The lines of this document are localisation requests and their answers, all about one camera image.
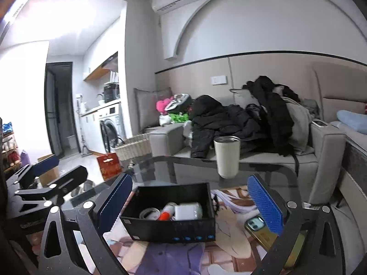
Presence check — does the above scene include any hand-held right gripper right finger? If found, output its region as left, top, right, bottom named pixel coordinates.
left=247, top=174, right=345, bottom=275

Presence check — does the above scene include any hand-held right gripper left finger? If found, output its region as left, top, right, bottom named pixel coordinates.
left=39, top=173, right=134, bottom=275

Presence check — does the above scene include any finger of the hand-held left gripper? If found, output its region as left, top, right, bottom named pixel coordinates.
left=6, top=155, right=60, bottom=191
left=13, top=165, right=88, bottom=207

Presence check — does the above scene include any white bottle with red cap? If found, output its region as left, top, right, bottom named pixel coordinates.
left=158, top=202, right=178, bottom=221

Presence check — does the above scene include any black storage box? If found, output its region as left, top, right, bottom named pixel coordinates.
left=119, top=182, right=216, bottom=243

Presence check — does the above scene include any white charger plug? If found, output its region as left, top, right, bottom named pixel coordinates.
left=174, top=202, right=203, bottom=221

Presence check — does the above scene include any cardboard box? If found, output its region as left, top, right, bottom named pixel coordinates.
left=37, top=154, right=61, bottom=187

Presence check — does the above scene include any phone in olive case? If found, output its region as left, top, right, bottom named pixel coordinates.
left=244, top=216, right=304, bottom=267

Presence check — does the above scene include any red gift bag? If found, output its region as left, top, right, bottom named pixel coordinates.
left=97, top=153, right=123, bottom=182

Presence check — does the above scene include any dark door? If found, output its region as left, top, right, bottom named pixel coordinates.
left=44, top=61, right=78, bottom=157

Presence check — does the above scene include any wicker basket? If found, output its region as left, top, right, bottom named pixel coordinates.
left=114, top=133, right=151, bottom=161

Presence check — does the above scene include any white washing machine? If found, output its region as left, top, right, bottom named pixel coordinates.
left=99, top=101, right=127, bottom=154

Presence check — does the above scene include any grey sofa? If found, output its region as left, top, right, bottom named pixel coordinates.
left=149, top=120, right=346, bottom=205

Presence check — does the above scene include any grey garment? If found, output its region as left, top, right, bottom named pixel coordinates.
left=282, top=97, right=320, bottom=155

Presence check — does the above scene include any black coat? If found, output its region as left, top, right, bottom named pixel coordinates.
left=242, top=76, right=300, bottom=157

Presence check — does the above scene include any black countertop appliance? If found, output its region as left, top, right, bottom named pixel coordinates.
left=103, top=84, right=120, bottom=104

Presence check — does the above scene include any black puffy jacket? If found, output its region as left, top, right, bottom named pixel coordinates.
left=191, top=94, right=259, bottom=158

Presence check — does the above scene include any grey pillow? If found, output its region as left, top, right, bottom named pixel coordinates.
left=134, top=87, right=172, bottom=134

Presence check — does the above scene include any white garment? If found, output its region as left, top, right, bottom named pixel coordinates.
left=183, top=120, right=195, bottom=146

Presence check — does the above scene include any green cloth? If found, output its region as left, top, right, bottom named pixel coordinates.
left=169, top=112, right=190, bottom=124

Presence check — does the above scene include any pink plush toy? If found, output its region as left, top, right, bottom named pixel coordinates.
left=156, top=99, right=172, bottom=113

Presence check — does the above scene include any black and white bag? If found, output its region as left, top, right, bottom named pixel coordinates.
left=165, top=93, right=192, bottom=113

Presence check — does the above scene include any light blue bolster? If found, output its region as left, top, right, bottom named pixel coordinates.
left=337, top=109, right=367, bottom=135

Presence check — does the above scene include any kitchen wall cabinet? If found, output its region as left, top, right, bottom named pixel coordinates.
left=83, top=52, right=119, bottom=81

